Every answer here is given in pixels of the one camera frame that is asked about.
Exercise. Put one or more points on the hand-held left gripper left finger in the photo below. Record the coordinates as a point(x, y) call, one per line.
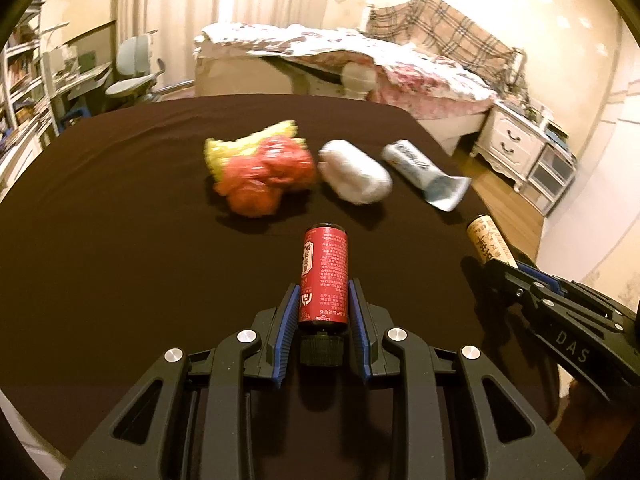
point(285, 340)

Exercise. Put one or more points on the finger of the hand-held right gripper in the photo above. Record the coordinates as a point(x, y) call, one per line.
point(510, 285)
point(542, 280)

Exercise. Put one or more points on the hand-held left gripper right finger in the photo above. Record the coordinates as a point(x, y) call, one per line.
point(361, 340)

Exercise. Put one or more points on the beige labelled bottle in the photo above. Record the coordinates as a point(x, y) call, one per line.
point(487, 240)

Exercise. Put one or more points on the red labelled bottle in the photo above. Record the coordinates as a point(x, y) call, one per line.
point(324, 275)

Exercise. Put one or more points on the plastic drawer unit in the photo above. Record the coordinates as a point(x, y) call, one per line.
point(550, 170)

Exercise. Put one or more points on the white squeezed tube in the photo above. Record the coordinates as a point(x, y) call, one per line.
point(425, 172)

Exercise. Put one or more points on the white nightstand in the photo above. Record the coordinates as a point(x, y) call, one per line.
point(505, 142)

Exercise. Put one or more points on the red plastic bag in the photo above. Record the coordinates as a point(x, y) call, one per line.
point(262, 177)

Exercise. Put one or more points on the white crumpled bag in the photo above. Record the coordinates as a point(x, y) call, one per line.
point(355, 175)

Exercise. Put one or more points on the white bed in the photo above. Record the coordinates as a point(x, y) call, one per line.
point(450, 110)

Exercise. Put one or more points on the yellow plastic bag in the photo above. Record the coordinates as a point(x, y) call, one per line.
point(225, 152)

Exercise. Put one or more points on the plaid blanket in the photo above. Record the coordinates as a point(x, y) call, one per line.
point(450, 30)

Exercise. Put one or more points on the large cardboard box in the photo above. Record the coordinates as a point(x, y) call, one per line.
point(240, 77)

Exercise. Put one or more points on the floral duvet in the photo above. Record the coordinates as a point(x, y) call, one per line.
point(310, 42)

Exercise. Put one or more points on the grey office chair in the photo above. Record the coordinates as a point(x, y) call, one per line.
point(132, 72)

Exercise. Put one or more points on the study desk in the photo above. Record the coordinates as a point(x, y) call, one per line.
point(82, 77)

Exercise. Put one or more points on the white bookshelf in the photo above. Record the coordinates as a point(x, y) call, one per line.
point(22, 90)

